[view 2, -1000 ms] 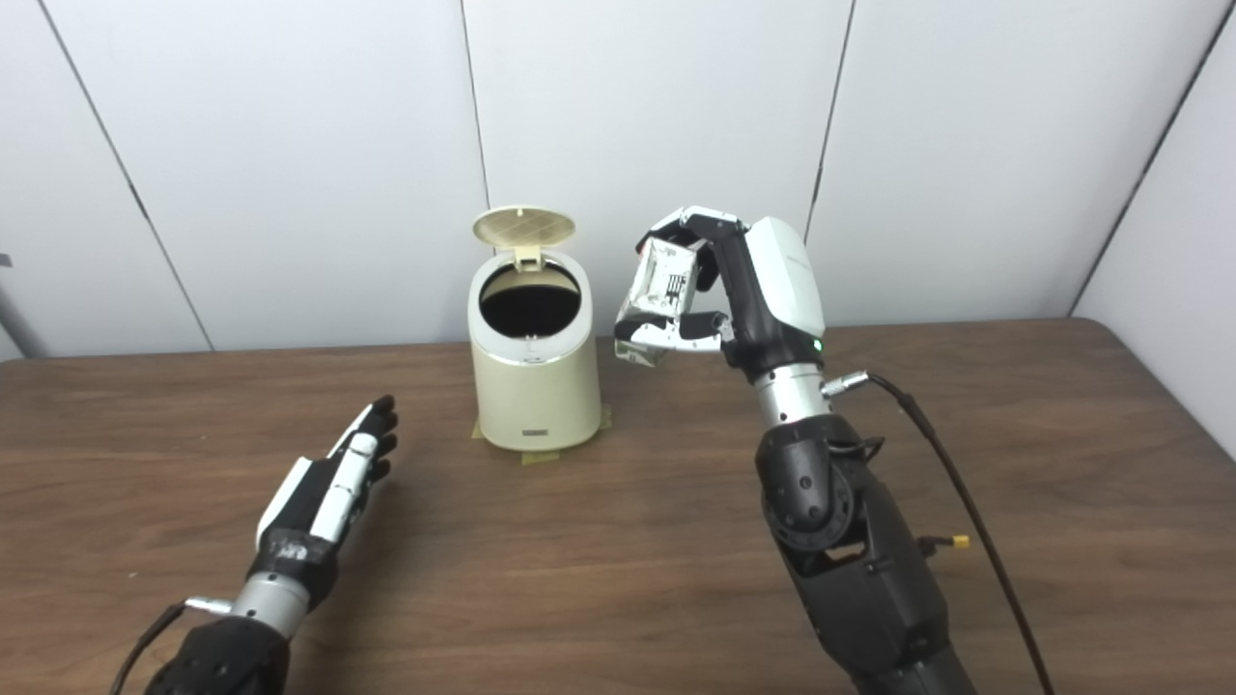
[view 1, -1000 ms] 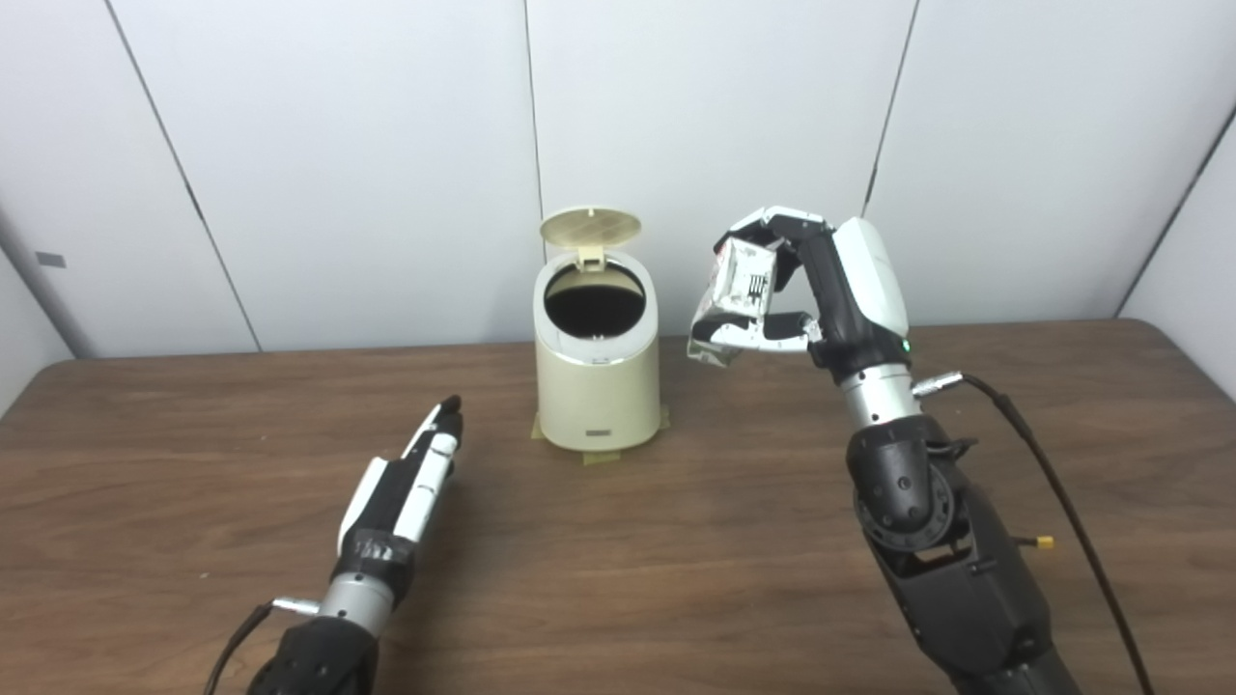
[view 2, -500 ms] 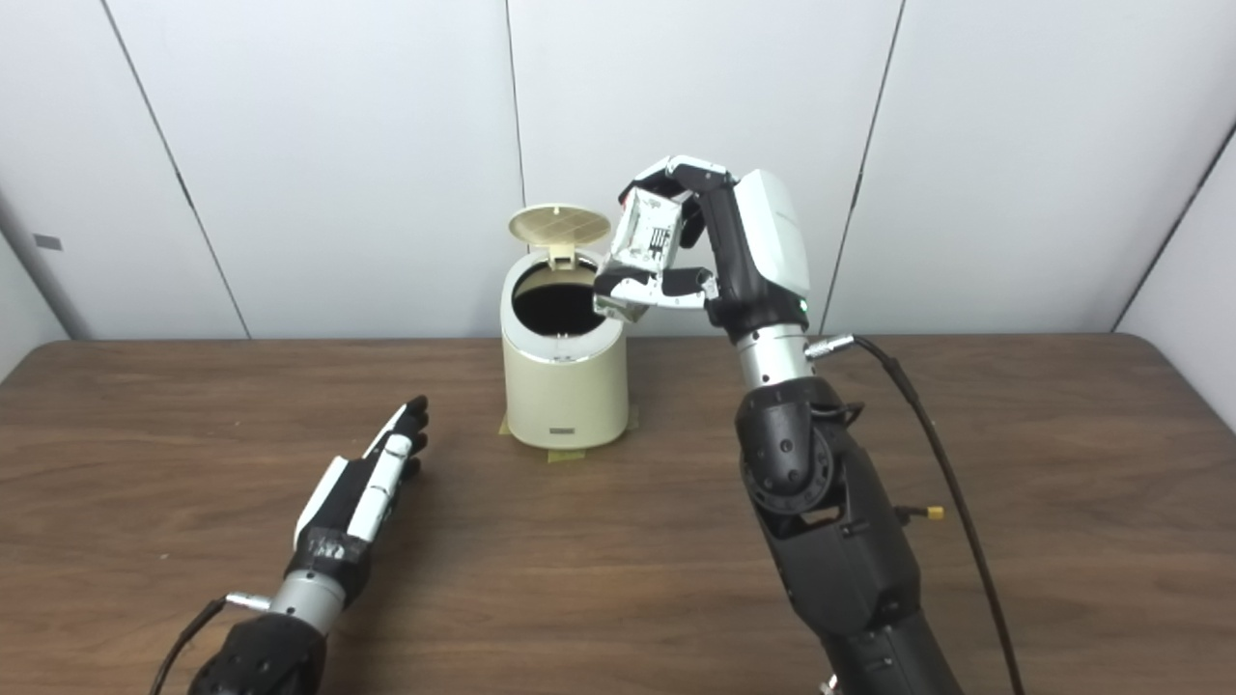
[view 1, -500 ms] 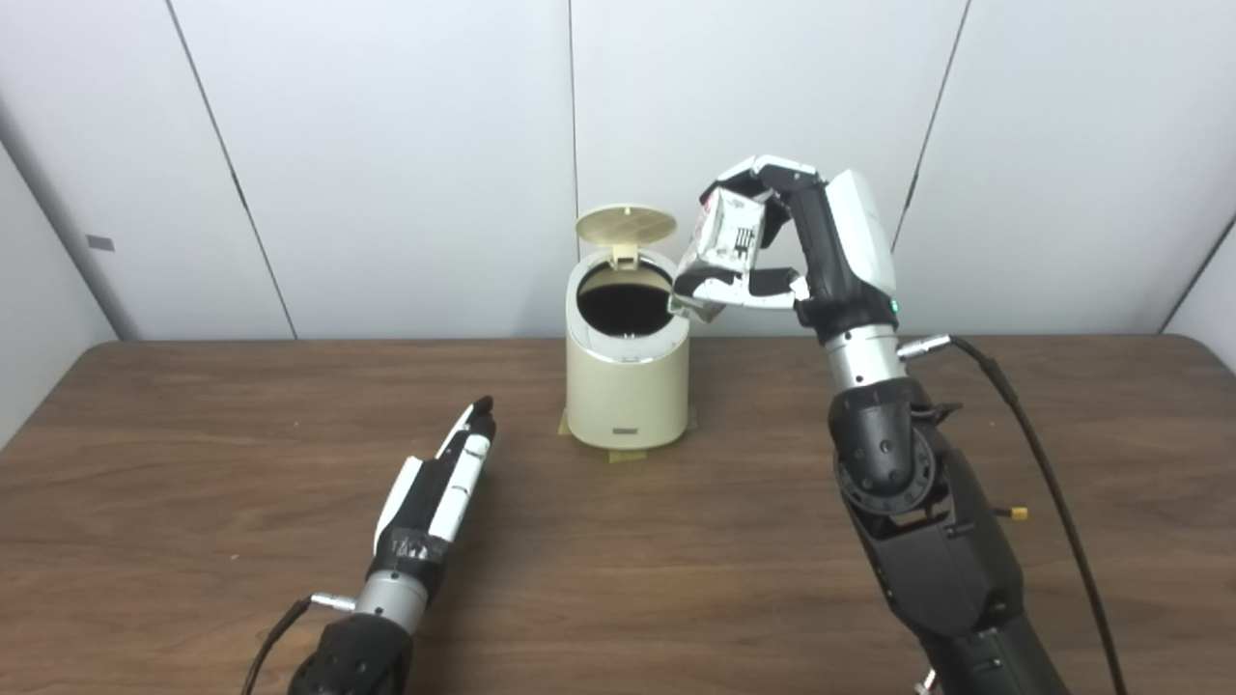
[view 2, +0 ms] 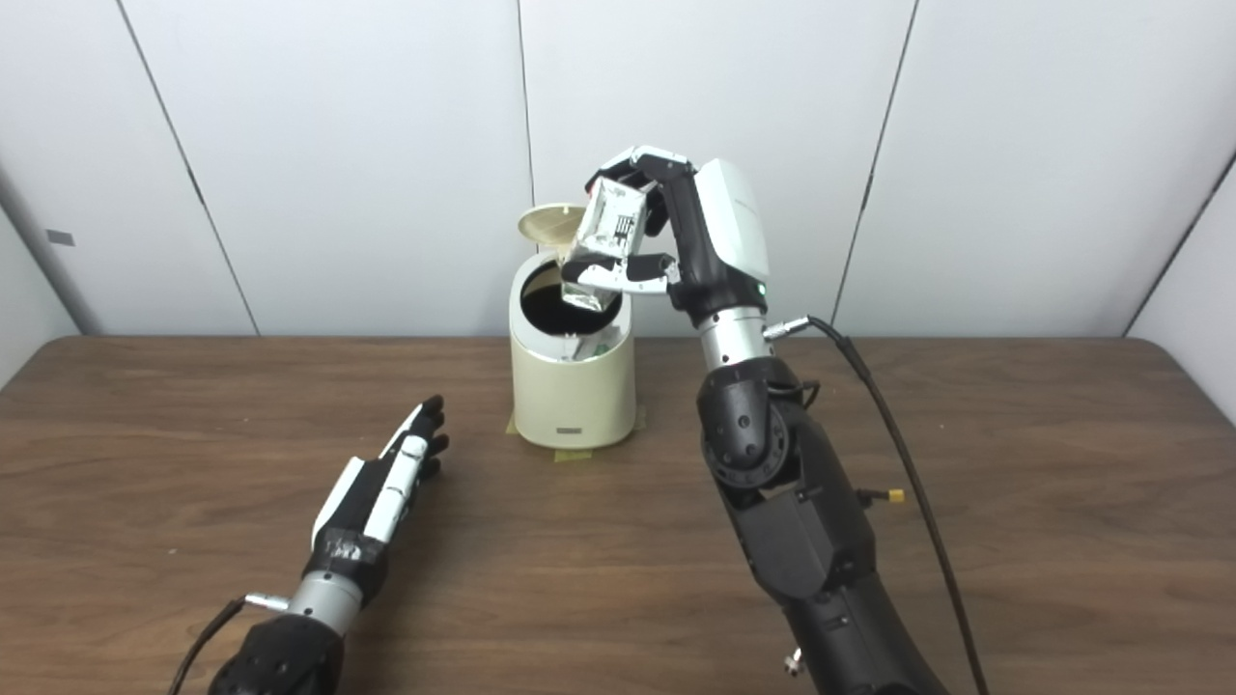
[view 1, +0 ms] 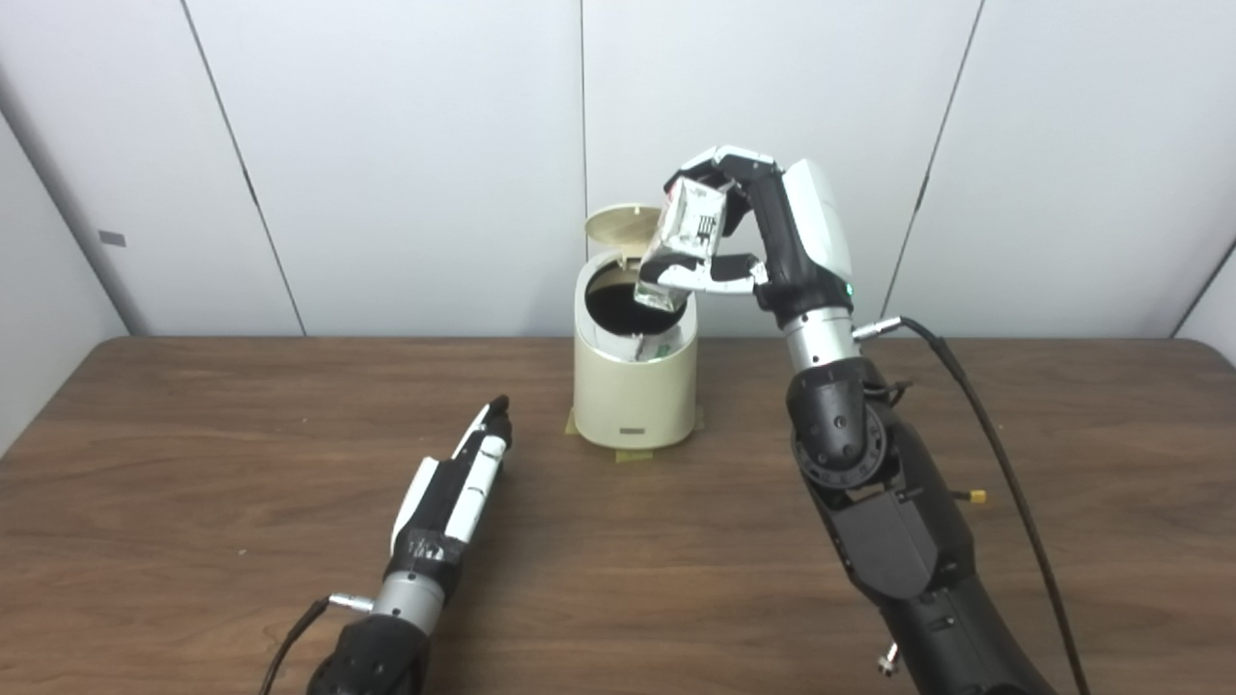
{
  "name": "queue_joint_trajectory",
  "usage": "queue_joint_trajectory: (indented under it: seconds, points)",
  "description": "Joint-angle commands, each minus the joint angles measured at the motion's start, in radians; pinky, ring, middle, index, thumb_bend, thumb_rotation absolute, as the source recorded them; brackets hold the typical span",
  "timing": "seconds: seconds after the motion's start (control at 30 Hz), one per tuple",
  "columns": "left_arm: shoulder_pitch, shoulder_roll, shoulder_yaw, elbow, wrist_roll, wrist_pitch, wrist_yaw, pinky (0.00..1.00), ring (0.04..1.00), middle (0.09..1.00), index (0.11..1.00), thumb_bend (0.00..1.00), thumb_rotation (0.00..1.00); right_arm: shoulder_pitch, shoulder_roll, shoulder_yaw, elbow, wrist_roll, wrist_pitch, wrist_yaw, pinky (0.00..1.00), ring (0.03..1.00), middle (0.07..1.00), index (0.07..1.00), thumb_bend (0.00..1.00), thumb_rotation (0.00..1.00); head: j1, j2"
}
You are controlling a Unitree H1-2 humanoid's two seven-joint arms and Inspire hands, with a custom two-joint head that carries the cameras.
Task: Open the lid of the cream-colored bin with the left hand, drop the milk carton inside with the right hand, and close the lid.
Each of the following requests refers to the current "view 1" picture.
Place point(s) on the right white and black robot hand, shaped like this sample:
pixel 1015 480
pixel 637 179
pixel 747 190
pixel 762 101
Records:
pixel 806 232

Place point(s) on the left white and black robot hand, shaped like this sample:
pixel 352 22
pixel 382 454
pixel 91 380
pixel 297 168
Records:
pixel 449 502

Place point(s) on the white and green milk carton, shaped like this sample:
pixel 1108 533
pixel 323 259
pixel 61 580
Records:
pixel 688 232

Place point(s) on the cream round bin lid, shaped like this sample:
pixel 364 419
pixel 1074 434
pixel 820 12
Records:
pixel 618 224

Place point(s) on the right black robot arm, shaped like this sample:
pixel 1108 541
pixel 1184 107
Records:
pixel 888 521

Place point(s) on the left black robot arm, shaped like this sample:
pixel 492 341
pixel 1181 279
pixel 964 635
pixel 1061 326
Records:
pixel 381 647

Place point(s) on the cream-colored round bin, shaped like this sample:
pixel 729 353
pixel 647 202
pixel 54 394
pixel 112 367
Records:
pixel 632 396

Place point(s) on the small grey wall tag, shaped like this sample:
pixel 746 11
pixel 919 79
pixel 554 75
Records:
pixel 112 237

